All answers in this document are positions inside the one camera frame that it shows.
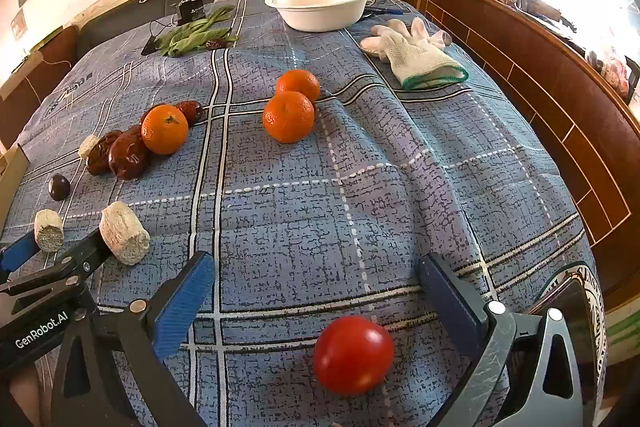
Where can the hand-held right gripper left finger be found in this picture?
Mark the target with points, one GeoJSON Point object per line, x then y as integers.
{"type": "Point", "coordinates": [182, 307]}

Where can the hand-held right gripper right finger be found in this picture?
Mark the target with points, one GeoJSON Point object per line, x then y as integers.
{"type": "Point", "coordinates": [450, 307]}

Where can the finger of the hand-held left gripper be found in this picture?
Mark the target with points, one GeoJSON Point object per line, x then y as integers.
{"type": "Point", "coordinates": [85, 254]}
{"type": "Point", "coordinates": [20, 254]}

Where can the white cylindrical chunk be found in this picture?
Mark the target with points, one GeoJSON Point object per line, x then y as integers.
{"type": "Point", "coordinates": [49, 229]}
{"type": "Point", "coordinates": [124, 233]}
{"type": "Point", "coordinates": [89, 147]}

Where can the small dark purple fruit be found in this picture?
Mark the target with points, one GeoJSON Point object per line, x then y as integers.
{"type": "Point", "coordinates": [58, 187]}

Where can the cardboard box tray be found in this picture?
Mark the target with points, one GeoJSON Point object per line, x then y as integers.
{"type": "Point", "coordinates": [10, 182]}

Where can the large wrinkled red date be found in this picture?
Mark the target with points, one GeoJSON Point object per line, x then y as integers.
{"type": "Point", "coordinates": [127, 155]}

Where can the red tomato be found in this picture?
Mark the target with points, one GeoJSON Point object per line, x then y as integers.
{"type": "Point", "coordinates": [352, 354]}

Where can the orange mandarin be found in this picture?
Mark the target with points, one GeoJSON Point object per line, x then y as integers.
{"type": "Point", "coordinates": [289, 117]}
{"type": "Point", "coordinates": [297, 85]}
{"type": "Point", "coordinates": [164, 129]}

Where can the brown wooden cabinet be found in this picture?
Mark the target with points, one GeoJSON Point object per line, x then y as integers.
{"type": "Point", "coordinates": [45, 72]}

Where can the dark sofa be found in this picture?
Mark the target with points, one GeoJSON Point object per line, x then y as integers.
{"type": "Point", "coordinates": [125, 19]}

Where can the green bean pods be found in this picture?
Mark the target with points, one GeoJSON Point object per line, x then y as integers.
{"type": "Point", "coordinates": [197, 34]}

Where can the dried red chili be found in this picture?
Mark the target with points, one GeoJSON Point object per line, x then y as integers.
{"type": "Point", "coordinates": [217, 43]}

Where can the white knit glove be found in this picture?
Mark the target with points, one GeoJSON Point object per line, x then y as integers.
{"type": "Point", "coordinates": [420, 57]}
{"type": "Point", "coordinates": [374, 44]}

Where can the wooden bed headboard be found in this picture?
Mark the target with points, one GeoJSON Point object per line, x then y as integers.
{"type": "Point", "coordinates": [550, 72]}

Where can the black electronic device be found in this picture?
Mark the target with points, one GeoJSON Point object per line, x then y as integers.
{"type": "Point", "coordinates": [190, 9]}

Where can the blue pen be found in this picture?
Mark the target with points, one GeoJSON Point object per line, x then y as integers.
{"type": "Point", "coordinates": [385, 11]}

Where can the white bowl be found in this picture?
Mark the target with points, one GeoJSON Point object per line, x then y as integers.
{"type": "Point", "coordinates": [320, 3]}

